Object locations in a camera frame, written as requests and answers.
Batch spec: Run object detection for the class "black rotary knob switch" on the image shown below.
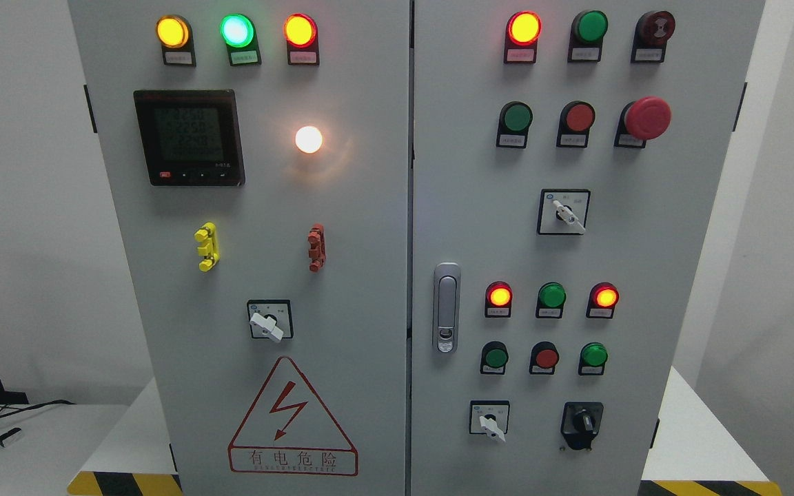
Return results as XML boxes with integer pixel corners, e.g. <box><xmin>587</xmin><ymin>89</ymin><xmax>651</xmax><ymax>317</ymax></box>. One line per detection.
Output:
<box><xmin>560</xmin><ymin>402</ymin><xmax>604</xmax><ymax>450</ymax></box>

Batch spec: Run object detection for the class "red terminal connector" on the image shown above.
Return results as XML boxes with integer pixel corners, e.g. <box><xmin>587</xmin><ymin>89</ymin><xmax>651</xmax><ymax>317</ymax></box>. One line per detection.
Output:
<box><xmin>307</xmin><ymin>223</ymin><xmax>327</xmax><ymax>273</ymax></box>

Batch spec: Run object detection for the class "red lit indicator middle left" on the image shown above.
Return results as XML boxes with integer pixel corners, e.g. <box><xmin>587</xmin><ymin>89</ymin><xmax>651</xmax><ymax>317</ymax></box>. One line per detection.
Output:
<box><xmin>485</xmin><ymin>280</ymin><xmax>513</xmax><ymax>318</ymax></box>

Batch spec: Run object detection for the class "red lit indicator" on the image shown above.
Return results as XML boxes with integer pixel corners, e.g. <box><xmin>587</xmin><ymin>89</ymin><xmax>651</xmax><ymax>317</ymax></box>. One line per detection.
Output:
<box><xmin>586</xmin><ymin>282</ymin><xmax>620</xmax><ymax>318</ymax></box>
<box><xmin>485</xmin><ymin>280</ymin><xmax>513</xmax><ymax>318</ymax></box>
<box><xmin>503</xmin><ymin>10</ymin><xmax>542</xmax><ymax>65</ymax></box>

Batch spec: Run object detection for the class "white glowing indicator lamp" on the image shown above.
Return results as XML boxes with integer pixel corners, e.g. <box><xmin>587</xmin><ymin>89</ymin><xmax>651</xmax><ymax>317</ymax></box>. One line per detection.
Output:
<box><xmin>295</xmin><ymin>125</ymin><xmax>324</xmax><ymax>154</ymax></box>

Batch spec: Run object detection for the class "green push button lower left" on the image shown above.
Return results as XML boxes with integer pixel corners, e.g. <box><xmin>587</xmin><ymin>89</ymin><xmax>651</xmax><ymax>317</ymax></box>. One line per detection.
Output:
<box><xmin>479</xmin><ymin>341</ymin><xmax>509</xmax><ymax>375</ymax></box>

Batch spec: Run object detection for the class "green push button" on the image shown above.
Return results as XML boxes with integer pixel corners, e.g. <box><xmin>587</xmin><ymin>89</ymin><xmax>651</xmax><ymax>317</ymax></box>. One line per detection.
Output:
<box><xmin>578</xmin><ymin>342</ymin><xmax>609</xmax><ymax>376</ymax></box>
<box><xmin>496</xmin><ymin>101</ymin><xmax>533</xmax><ymax>149</ymax></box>
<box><xmin>479</xmin><ymin>341</ymin><xmax>509</xmax><ymax>375</ymax></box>

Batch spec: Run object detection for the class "green indicator light middle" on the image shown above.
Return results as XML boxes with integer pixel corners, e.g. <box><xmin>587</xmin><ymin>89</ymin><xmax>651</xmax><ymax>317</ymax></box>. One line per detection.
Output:
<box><xmin>536</xmin><ymin>282</ymin><xmax>567</xmax><ymax>318</ymax></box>

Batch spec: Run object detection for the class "grey left cabinet door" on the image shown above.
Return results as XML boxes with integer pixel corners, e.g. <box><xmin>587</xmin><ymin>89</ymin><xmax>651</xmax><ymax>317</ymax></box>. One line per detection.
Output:
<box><xmin>68</xmin><ymin>1</ymin><xmax>411</xmax><ymax>495</ymax></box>

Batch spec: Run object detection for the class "grey cabinet door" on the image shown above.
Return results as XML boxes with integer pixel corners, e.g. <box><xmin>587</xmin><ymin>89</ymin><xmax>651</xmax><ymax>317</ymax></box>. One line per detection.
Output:
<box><xmin>68</xmin><ymin>1</ymin><xmax>411</xmax><ymax>495</ymax></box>
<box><xmin>410</xmin><ymin>1</ymin><xmax>764</xmax><ymax>495</ymax></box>

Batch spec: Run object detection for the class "green push button upper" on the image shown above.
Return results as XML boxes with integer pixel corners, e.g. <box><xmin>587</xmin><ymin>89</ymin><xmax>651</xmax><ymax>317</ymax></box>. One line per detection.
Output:
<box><xmin>496</xmin><ymin>101</ymin><xmax>533</xmax><ymax>149</ymax></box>

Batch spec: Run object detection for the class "red push button lower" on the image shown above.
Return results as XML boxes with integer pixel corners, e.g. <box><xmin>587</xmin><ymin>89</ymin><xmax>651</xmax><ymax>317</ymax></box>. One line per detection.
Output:
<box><xmin>529</xmin><ymin>341</ymin><xmax>560</xmax><ymax>375</ymax></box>

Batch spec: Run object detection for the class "red push button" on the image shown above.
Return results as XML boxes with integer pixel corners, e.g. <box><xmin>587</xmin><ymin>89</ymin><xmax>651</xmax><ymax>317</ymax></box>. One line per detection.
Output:
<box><xmin>529</xmin><ymin>341</ymin><xmax>560</xmax><ymax>375</ymax></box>
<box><xmin>556</xmin><ymin>101</ymin><xmax>596</xmax><ymax>148</ymax></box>

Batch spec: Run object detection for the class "yellow terminal connector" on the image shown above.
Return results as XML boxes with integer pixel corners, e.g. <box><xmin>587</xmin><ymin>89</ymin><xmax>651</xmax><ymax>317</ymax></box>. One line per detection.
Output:
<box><xmin>194</xmin><ymin>222</ymin><xmax>220</xmax><ymax>273</ymax></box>

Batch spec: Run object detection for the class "grey right cabinet door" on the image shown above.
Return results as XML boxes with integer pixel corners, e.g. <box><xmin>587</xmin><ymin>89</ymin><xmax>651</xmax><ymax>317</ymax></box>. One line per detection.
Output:
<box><xmin>410</xmin><ymin>1</ymin><xmax>764</xmax><ymax>495</ymax></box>

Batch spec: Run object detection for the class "red lit indicator middle right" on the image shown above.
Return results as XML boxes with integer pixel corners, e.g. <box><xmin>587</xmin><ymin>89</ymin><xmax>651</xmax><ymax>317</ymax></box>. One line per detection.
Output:
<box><xmin>586</xmin><ymin>282</ymin><xmax>620</xmax><ymax>318</ymax></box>

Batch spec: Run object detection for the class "red electrical hazard warning sticker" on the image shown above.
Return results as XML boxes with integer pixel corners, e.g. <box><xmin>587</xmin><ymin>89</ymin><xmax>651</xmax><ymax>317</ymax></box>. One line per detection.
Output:
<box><xmin>229</xmin><ymin>357</ymin><xmax>358</xmax><ymax>477</ymax></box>

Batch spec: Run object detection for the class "red push button upper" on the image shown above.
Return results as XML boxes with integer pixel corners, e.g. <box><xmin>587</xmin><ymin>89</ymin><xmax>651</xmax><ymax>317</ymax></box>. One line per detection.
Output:
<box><xmin>556</xmin><ymin>101</ymin><xmax>596</xmax><ymax>148</ymax></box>

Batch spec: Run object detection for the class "green push button lower right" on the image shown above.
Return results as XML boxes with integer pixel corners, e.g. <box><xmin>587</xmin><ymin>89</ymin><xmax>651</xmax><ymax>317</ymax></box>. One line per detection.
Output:
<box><xmin>578</xmin><ymin>342</ymin><xmax>609</xmax><ymax>376</ymax></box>

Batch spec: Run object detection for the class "black digital power meter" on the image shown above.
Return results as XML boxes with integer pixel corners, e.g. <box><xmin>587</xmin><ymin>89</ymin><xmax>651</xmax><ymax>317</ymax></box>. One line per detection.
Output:
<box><xmin>133</xmin><ymin>89</ymin><xmax>245</xmax><ymax>187</ymax></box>

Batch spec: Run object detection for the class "orange-red indicator light left door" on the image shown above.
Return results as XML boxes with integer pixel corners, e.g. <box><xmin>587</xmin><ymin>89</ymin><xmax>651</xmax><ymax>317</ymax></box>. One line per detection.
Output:
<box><xmin>283</xmin><ymin>12</ymin><xmax>320</xmax><ymax>65</ymax></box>

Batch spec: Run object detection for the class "red lit indicator top right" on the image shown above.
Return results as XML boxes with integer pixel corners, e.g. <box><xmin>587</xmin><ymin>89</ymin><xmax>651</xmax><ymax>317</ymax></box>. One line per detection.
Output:
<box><xmin>503</xmin><ymin>10</ymin><xmax>542</xmax><ymax>65</ymax></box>

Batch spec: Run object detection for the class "green lit indicator light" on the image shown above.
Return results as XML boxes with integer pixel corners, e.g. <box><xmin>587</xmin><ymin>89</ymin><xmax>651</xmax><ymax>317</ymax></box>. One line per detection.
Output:
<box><xmin>218</xmin><ymin>13</ymin><xmax>261</xmax><ymax>66</ymax></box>

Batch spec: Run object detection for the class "red emergency stop mushroom button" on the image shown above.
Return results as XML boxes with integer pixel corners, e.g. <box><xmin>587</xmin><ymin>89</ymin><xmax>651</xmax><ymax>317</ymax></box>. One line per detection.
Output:
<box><xmin>614</xmin><ymin>95</ymin><xmax>672</xmax><ymax>149</ymax></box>

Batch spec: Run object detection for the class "green indicator light top right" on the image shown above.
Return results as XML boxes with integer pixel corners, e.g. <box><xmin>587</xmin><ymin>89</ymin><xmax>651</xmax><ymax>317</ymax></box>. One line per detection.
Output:
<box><xmin>567</xmin><ymin>10</ymin><xmax>609</xmax><ymax>63</ymax></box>

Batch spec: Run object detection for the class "yellow indicator light top left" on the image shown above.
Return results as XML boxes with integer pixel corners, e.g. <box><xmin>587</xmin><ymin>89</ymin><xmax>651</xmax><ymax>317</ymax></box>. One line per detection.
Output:
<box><xmin>156</xmin><ymin>14</ymin><xmax>196</xmax><ymax>67</ymax></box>

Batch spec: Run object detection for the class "dark red buzzer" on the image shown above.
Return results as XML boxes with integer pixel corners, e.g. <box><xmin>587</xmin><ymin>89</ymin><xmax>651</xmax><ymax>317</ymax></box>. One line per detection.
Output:
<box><xmin>631</xmin><ymin>10</ymin><xmax>675</xmax><ymax>63</ymax></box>

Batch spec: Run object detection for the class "small white black gadget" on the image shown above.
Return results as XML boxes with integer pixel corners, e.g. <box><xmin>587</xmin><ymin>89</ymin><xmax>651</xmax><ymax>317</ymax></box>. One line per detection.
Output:
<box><xmin>0</xmin><ymin>427</ymin><xmax>24</xmax><ymax>448</ymax></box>

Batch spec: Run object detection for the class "silver door latch handle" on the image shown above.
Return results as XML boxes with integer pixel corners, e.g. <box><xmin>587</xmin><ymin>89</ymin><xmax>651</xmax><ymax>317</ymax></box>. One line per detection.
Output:
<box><xmin>432</xmin><ymin>262</ymin><xmax>461</xmax><ymax>353</ymax></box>

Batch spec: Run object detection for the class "white selector switch left door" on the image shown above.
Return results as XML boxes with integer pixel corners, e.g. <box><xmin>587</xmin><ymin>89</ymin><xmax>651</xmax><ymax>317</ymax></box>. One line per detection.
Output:
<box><xmin>246</xmin><ymin>299</ymin><xmax>294</xmax><ymax>343</ymax></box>

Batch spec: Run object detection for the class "white selector switch upper right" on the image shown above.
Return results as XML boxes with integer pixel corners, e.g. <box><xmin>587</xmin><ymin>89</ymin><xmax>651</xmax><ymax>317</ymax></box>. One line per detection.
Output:
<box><xmin>538</xmin><ymin>189</ymin><xmax>591</xmax><ymax>236</ymax></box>

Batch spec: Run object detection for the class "white selector switch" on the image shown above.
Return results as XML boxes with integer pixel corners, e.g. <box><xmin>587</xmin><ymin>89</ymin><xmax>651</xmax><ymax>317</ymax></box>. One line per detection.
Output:
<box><xmin>538</xmin><ymin>189</ymin><xmax>591</xmax><ymax>236</ymax></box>
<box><xmin>469</xmin><ymin>401</ymin><xmax>510</xmax><ymax>443</ymax></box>

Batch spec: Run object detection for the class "white selector switch lower right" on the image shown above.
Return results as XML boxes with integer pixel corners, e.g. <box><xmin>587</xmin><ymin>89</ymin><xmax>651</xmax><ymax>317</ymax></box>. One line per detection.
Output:
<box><xmin>469</xmin><ymin>401</ymin><xmax>510</xmax><ymax>443</ymax></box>

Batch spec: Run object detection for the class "black cable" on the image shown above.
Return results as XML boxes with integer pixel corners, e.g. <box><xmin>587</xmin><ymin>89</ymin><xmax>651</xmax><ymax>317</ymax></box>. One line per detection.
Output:
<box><xmin>0</xmin><ymin>399</ymin><xmax>77</xmax><ymax>434</ymax></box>

